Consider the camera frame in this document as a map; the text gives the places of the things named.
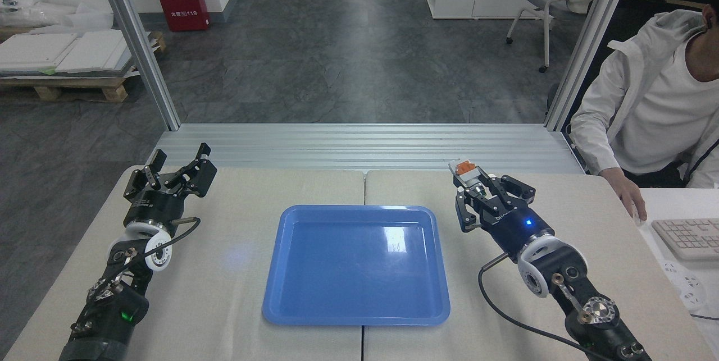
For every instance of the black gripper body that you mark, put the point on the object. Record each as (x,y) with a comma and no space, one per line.
(153,206)
(517,226)

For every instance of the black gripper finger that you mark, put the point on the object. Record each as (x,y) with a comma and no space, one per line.
(514,190)
(143,180)
(194,176)
(466,212)

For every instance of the white switch part green button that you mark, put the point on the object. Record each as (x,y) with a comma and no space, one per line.
(469,176)

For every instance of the blue plastic tray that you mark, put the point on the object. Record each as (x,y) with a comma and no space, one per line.
(359,271)

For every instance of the person's hand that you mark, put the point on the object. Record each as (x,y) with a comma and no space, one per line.
(626,192)

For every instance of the wooden pallet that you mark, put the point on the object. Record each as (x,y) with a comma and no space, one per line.
(73,88)

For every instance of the white boards stack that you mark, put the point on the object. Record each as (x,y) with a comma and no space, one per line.
(62,51)

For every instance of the white keyboard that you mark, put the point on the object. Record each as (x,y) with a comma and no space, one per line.
(688,237)

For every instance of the white power strip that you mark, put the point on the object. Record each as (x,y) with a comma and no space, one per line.
(682,285)

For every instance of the grey office chair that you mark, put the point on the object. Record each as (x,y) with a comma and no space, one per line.
(547,1)

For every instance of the clear plastic bags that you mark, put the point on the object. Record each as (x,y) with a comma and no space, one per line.
(33,13)

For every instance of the silver aluminium rail platform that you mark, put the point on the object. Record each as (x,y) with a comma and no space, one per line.
(365,145)

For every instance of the silver aluminium post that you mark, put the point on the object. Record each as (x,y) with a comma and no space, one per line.
(590,46)
(140,52)

